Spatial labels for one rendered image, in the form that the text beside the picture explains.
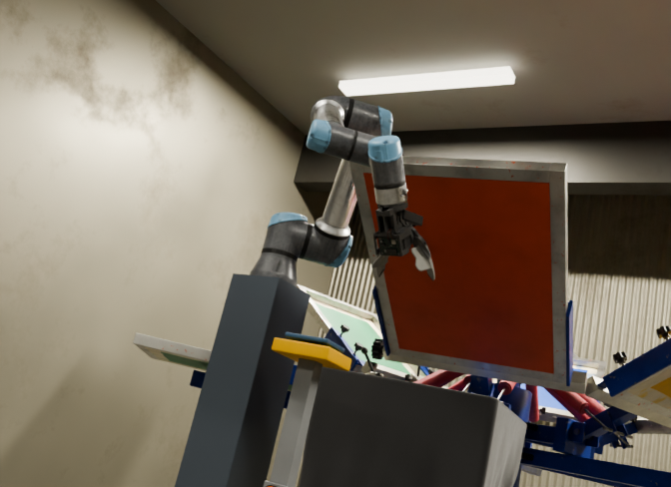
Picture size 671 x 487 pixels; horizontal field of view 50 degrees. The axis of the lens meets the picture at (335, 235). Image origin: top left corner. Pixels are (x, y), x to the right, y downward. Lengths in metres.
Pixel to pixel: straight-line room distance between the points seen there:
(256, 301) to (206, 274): 3.05
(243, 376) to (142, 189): 2.78
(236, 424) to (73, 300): 2.48
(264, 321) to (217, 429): 0.33
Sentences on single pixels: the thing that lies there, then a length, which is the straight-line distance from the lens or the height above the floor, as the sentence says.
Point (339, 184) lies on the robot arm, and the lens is 2.16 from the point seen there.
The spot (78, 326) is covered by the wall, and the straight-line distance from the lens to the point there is 4.47.
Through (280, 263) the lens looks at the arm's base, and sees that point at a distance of 2.19.
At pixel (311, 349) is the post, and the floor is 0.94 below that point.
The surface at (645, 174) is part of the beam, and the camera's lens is 4.94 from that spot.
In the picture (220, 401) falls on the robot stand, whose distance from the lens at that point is 2.13.
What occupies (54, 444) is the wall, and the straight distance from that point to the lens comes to 4.53.
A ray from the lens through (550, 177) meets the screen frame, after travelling 1.87.
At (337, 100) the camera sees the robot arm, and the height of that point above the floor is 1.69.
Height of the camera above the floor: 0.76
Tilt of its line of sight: 16 degrees up
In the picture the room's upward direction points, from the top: 13 degrees clockwise
